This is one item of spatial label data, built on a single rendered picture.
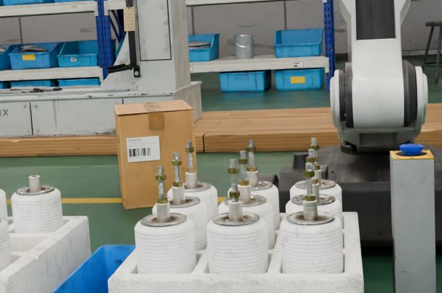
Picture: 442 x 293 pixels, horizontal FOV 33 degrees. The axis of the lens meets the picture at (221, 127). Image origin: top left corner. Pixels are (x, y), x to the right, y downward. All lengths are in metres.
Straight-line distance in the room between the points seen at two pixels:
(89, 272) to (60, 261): 0.08
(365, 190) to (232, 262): 0.60
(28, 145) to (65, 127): 0.18
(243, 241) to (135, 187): 1.23
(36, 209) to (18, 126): 2.15
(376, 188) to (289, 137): 1.53
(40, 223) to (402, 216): 0.68
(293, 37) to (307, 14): 3.23
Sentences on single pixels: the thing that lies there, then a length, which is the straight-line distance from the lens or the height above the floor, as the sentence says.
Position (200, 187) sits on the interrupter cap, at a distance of 1.43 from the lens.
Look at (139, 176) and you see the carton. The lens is 2.36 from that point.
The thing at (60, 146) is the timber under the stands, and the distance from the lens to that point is 3.48.
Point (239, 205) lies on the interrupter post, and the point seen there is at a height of 0.28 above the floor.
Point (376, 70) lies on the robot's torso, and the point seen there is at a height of 0.45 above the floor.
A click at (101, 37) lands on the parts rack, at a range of 6.22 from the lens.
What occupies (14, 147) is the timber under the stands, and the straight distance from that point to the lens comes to 3.57.
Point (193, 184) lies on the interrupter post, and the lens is 1.44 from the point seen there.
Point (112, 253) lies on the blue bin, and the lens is 1.59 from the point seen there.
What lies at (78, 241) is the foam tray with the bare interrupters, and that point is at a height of 0.14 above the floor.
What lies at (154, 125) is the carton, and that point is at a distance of 2.34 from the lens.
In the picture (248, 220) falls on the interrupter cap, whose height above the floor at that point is 0.25.
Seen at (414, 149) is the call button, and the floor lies 0.33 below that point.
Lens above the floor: 0.56
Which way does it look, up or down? 8 degrees down
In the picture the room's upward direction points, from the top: 3 degrees counter-clockwise
